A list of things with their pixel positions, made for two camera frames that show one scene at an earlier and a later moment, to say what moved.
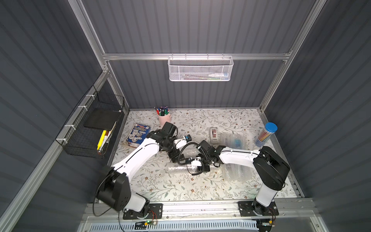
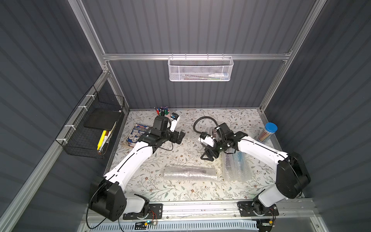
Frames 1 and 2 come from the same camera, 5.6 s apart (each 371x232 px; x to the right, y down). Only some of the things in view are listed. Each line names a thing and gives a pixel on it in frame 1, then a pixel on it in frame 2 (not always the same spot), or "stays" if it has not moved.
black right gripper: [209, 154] → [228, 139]
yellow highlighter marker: [101, 140] stays
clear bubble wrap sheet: [237, 172] stays
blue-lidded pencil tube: [270, 128] stays
